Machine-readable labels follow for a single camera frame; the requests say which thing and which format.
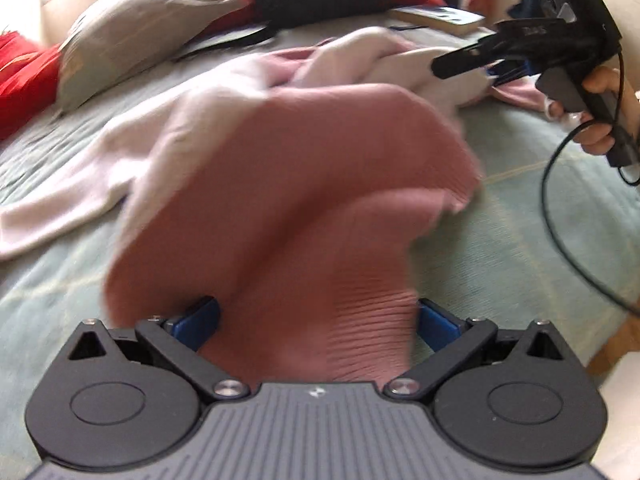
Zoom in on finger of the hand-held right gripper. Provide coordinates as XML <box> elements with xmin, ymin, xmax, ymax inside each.
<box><xmin>432</xmin><ymin>37</ymin><xmax>503</xmax><ymax>80</ymax></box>
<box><xmin>487</xmin><ymin>60</ymin><xmax>534</xmax><ymax>86</ymax></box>

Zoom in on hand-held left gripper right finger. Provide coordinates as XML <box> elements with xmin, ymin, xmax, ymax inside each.
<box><xmin>385</xmin><ymin>298</ymin><xmax>576</xmax><ymax>403</ymax></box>

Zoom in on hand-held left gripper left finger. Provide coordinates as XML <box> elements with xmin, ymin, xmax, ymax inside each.
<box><xmin>67</xmin><ymin>296</ymin><xmax>251</xmax><ymax>403</ymax></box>

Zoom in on pink and white sweater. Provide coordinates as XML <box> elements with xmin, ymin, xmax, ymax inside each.
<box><xmin>0</xmin><ymin>25</ymin><xmax>551</xmax><ymax>396</ymax></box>

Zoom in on person's right hand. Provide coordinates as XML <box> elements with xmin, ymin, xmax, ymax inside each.
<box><xmin>546</xmin><ymin>66</ymin><xmax>626</xmax><ymax>157</ymax></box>

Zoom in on book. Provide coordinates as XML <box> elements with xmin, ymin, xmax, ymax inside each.
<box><xmin>390</xmin><ymin>5</ymin><xmax>487</xmax><ymax>37</ymax></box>

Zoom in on red pillow with gold piping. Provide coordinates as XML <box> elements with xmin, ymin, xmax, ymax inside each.
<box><xmin>0</xmin><ymin>30</ymin><xmax>63</xmax><ymax>138</ymax></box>

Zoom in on grey green pillow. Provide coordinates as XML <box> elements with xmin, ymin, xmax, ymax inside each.
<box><xmin>55</xmin><ymin>0</ymin><xmax>251</xmax><ymax>113</ymax></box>

